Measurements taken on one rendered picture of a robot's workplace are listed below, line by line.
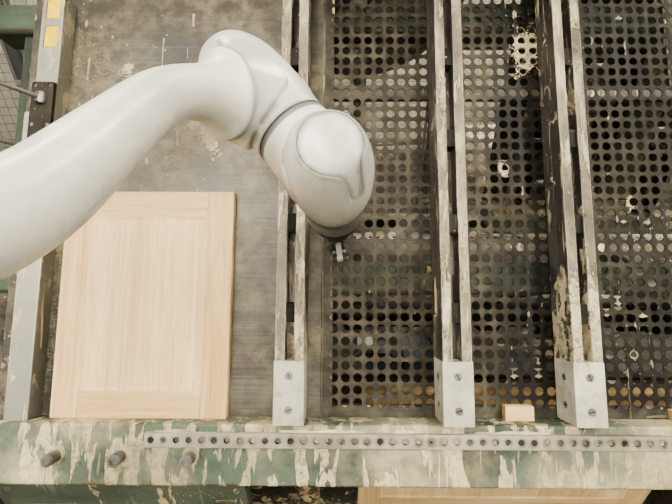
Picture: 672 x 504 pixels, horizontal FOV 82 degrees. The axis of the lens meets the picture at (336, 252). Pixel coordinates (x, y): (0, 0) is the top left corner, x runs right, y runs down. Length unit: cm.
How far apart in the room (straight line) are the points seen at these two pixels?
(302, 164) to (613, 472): 87
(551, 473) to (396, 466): 31
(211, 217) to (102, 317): 32
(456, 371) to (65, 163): 73
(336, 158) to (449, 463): 68
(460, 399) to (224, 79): 69
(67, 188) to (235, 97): 24
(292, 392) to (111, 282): 46
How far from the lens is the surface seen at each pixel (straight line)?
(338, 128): 41
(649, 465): 107
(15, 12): 140
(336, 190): 41
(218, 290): 88
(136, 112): 37
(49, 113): 111
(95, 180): 31
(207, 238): 90
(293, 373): 81
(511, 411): 95
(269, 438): 87
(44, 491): 110
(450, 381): 84
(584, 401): 95
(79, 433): 101
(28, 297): 105
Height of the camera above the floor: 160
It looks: 29 degrees down
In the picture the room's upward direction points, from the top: straight up
